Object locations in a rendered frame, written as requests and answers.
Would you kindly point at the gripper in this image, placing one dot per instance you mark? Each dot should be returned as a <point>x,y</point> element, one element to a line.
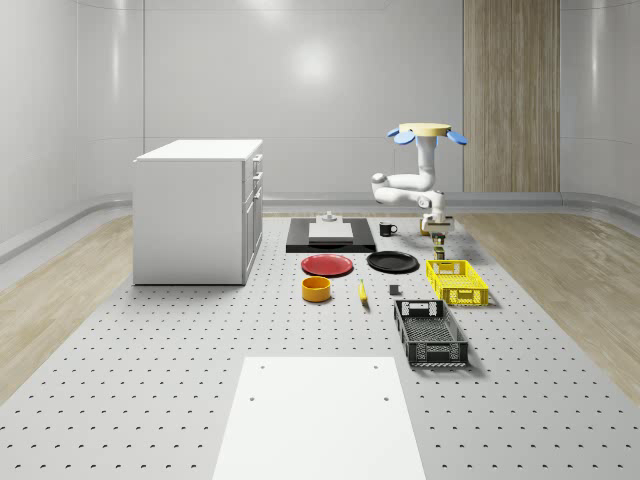
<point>439,222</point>

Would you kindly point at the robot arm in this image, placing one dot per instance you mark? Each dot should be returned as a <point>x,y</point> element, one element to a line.
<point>426,160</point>

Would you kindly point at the black mug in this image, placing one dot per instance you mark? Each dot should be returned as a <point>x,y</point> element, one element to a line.
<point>386,229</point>

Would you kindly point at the yellow basket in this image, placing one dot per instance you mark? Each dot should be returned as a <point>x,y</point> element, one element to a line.
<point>434,278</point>

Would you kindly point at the black plate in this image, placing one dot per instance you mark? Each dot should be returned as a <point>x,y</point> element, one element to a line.
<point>392,262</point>

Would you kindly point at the banana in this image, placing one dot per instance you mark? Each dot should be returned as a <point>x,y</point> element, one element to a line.
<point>362,292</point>

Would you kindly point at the red plate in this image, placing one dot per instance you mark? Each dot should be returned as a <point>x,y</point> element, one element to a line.
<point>327,265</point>

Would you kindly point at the dark grey basket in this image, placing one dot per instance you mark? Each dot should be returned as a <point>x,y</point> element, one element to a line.
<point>430,350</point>

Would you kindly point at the yellow bowl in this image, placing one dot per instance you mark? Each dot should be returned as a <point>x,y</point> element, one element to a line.
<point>316,291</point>

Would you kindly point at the white board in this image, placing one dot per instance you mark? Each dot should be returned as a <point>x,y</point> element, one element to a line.
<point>320,425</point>

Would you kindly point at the white cabinet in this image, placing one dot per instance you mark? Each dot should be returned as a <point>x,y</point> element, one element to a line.
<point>190,225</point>

